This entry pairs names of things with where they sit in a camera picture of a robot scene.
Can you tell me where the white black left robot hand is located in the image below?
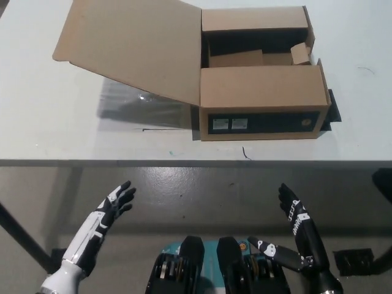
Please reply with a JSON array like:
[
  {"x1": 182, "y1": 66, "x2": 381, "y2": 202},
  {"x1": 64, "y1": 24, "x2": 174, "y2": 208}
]
[{"x1": 62, "y1": 180, "x2": 137, "y2": 274}]

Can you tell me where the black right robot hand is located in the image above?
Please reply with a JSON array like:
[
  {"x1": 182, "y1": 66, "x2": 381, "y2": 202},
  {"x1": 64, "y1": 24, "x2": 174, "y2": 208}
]
[{"x1": 247, "y1": 183, "x2": 333, "y2": 277}]

